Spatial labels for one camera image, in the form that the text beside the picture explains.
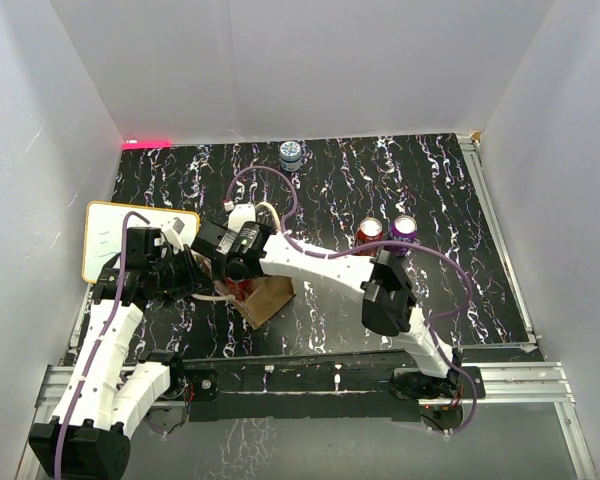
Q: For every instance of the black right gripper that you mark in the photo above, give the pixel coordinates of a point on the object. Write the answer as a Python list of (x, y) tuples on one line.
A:
[(221, 271)]

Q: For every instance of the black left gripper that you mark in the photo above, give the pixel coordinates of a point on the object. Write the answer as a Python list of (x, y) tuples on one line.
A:
[(192, 282)]

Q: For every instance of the red cola can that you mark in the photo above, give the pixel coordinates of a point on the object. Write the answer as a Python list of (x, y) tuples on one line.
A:
[(240, 289), (369, 230)]

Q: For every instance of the patterned canvas tote bag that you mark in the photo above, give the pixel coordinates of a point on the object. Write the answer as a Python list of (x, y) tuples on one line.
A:
[(270, 293)]

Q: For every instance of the purple soda can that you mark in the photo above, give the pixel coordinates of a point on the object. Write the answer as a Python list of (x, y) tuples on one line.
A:
[(403, 228)]

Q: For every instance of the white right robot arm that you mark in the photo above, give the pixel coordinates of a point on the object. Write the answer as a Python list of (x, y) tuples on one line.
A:
[(377, 285)]

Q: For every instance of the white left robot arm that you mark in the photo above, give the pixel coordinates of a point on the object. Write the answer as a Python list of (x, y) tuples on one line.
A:
[(88, 434)]

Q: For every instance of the blue white round jar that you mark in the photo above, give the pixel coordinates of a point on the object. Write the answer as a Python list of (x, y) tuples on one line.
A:
[(290, 155)]

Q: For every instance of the pink tape strip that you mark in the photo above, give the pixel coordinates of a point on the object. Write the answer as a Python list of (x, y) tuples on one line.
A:
[(139, 145)]

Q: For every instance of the small whiteboard orange frame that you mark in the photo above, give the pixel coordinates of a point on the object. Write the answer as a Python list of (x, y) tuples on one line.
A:
[(103, 231)]

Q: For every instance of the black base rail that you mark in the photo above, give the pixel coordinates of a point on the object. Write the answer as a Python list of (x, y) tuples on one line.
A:
[(376, 384)]

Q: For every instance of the aluminium frame rail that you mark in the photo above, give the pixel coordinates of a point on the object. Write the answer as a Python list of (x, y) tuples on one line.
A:
[(525, 382)]

